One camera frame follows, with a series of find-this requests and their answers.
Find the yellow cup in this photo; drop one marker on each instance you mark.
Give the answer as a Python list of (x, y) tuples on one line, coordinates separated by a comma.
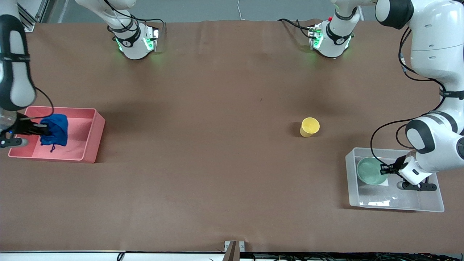
[(310, 127)]

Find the clear plastic bin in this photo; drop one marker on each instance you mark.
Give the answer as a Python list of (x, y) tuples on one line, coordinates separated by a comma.
[(395, 197)]

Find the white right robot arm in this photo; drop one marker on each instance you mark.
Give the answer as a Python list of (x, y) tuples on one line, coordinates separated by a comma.
[(132, 47)]

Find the blue cloth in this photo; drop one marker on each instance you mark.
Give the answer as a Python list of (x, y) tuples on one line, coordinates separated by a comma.
[(56, 128)]

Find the metal bracket with brown bar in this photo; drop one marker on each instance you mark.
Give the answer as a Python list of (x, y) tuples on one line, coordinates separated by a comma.
[(232, 250)]

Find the light green bowl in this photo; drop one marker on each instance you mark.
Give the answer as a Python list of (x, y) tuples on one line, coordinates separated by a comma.
[(369, 170)]

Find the brown table cover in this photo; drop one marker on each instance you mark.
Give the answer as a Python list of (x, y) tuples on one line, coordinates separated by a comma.
[(232, 156)]

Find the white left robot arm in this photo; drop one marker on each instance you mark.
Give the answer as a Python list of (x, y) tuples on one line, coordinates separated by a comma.
[(435, 36)]

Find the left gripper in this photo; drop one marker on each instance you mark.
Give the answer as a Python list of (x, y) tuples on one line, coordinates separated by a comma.
[(396, 166)]

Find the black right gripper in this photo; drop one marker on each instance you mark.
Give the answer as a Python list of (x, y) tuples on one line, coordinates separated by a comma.
[(22, 127)]

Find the aluminium frame post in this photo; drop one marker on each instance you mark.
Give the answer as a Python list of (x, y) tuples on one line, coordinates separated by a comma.
[(34, 12)]

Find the pink plastic bin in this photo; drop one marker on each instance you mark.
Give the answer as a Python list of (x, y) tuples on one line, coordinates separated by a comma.
[(79, 137)]

